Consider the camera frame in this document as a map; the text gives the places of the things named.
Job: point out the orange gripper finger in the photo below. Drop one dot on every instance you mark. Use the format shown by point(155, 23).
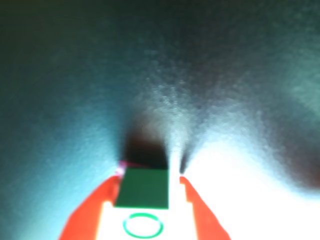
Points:
point(87, 212)
point(205, 220)

